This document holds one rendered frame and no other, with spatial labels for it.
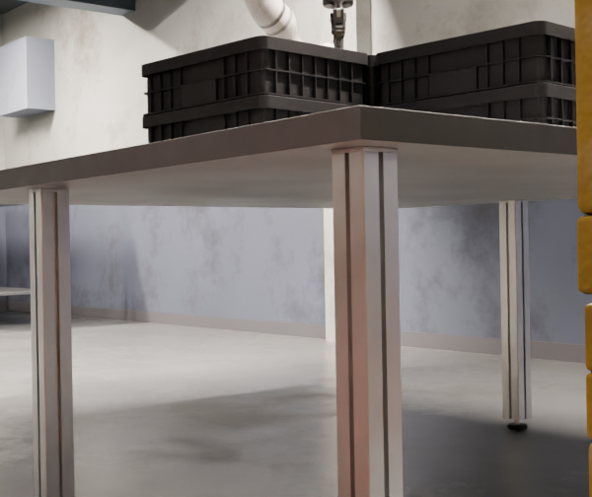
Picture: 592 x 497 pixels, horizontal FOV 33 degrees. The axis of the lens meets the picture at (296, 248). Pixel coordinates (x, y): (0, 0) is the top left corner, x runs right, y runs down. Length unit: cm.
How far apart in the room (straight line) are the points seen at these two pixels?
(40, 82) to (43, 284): 688
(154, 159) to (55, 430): 71
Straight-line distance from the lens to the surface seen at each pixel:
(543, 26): 185
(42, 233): 200
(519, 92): 185
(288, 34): 274
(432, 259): 516
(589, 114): 25
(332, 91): 200
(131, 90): 770
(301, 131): 124
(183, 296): 702
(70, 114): 859
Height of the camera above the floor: 54
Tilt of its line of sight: level
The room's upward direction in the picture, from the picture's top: 1 degrees counter-clockwise
